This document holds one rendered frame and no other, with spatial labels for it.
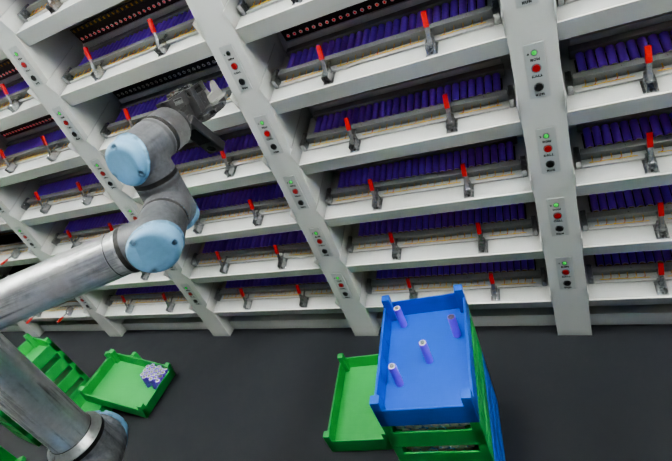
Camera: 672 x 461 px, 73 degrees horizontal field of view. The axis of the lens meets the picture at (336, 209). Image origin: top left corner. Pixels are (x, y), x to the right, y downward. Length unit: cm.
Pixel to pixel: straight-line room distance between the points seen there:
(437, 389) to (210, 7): 103
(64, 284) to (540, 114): 103
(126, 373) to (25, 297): 131
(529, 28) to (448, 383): 76
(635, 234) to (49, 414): 155
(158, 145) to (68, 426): 82
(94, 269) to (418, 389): 69
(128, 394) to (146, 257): 137
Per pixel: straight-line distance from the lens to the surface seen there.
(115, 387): 222
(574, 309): 153
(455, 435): 104
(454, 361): 108
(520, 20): 107
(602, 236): 138
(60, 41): 178
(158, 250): 84
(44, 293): 96
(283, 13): 116
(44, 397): 140
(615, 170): 127
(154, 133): 94
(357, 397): 161
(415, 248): 145
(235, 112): 132
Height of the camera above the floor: 125
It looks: 29 degrees down
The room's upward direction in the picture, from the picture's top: 24 degrees counter-clockwise
